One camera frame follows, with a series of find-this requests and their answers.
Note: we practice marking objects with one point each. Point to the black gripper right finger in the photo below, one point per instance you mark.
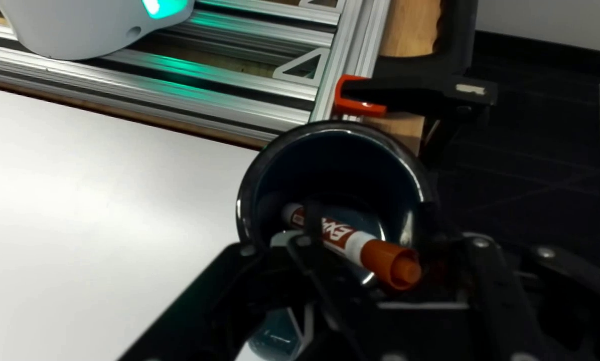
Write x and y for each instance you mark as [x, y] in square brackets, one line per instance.
[475, 305]

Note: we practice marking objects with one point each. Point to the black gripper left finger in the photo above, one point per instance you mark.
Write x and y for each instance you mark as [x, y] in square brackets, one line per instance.
[260, 300]

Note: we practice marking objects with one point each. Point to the red capped whiteboard marker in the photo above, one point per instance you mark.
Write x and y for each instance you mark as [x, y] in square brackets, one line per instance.
[390, 263]

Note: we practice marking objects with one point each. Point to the dark teal ceramic mug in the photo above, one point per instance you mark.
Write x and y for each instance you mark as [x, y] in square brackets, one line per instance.
[335, 169]

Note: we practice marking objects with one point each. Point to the orange black bar clamp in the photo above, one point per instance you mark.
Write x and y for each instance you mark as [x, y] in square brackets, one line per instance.
[420, 89]

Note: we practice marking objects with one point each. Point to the aluminium extrusion mounting frame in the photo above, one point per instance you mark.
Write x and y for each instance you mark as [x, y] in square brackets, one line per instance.
[242, 70]

